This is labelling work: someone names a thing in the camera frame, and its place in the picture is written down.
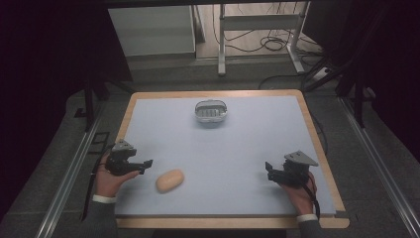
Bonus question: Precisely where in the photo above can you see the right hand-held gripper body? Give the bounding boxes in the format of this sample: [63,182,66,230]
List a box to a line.
[267,150,320,189]

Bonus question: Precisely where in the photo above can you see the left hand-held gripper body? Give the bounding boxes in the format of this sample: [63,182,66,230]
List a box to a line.
[105,139,145,177]

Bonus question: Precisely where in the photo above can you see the tan bread roll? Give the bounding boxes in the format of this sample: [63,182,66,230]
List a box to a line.
[155,169,185,194]

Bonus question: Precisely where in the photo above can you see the small metal wire basket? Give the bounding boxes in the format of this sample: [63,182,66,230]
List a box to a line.
[193,98,229,124]

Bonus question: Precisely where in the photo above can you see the person's left hand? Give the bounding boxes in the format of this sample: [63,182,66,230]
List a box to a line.
[94,153,141,198]

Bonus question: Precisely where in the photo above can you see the person's right hand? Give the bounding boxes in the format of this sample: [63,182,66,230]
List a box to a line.
[279,171,318,216]

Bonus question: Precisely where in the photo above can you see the light blue table mat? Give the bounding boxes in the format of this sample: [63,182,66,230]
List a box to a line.
[114,95,337,217]

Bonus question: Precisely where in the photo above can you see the black metal stand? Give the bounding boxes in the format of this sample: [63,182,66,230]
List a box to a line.
[305,56,377,129]
[73,78,136,133]

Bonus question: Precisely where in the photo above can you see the white power strip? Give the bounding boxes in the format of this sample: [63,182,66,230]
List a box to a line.
[311,66,332,82]

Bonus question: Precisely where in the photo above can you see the grey cabinet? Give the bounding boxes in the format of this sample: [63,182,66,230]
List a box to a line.
[108,5,197,58]

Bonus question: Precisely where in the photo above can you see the white metal stand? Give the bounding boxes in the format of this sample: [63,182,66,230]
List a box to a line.
[217,0,312,77]

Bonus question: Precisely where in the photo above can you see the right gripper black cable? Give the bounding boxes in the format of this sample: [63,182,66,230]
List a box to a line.
[301,183,322,221]

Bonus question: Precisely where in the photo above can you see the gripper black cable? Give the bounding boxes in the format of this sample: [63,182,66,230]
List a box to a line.
[301,183,322,221]
[79,144,115,222]

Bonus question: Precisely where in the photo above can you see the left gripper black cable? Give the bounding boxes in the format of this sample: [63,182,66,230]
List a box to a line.
[79,144,115,222]

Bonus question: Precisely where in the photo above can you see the aluminium rail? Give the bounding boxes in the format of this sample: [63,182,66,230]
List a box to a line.
[34,108,105,238]
[338,96,420,238]

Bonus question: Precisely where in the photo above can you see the black floor cables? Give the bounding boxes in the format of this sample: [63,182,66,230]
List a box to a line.
[211,2,326,67]

